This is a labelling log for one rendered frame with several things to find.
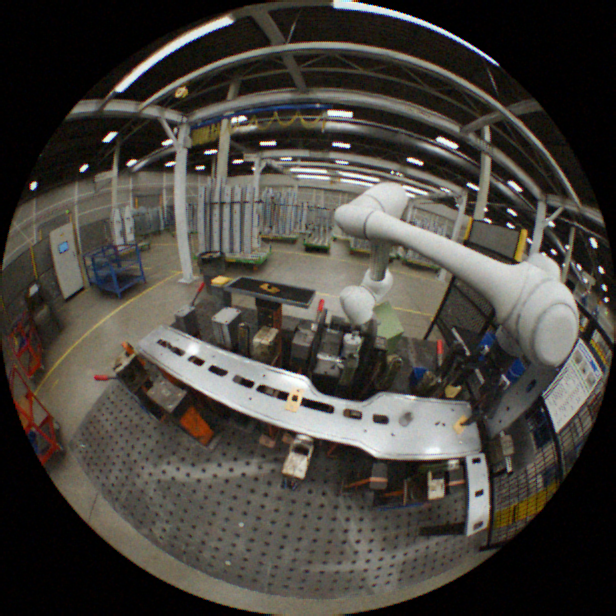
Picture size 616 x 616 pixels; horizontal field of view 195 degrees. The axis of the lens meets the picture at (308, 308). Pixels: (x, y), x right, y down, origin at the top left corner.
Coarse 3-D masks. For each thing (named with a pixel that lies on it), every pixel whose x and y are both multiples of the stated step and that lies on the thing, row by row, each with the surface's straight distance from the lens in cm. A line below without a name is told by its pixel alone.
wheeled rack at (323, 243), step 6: (312, 204) 732; (306, 216) 646; (312, 222) 816; (324, 228) 642; (306, 234) 679; (306, 240) 724; (312, 240) 735; (318, 240) 753; (324, 240) 774; (330, 240) 646; (306, 246) 668; (318, 246) 650; (324, 246) 648; (330, 246) 668
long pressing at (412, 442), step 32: (160, 352) 80; (192, 352) 74; (224, 352) 69; (192, 384) 64; (224, 384) 60; (256, 384) 59; (288, 384) 58; (256, 416) 54; (288, 416) 53; (320, 416) 54; (416, 416) 65; (448, 416) 74; (384, 448) 56; (416, 448) 61; (448, 448) 68; (480, 448) 79
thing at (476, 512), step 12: (468, 456) 73; (480, 456) 77; (468, 468) 71; (480, 468) 76; (468, 480) 70; (480, 480) 75; (468, 492) 70; (468, 504) 70; (480, 504) 74; (468, 516) 70; (480, 516) 75; (468, 528) 71; (480, 528) 76
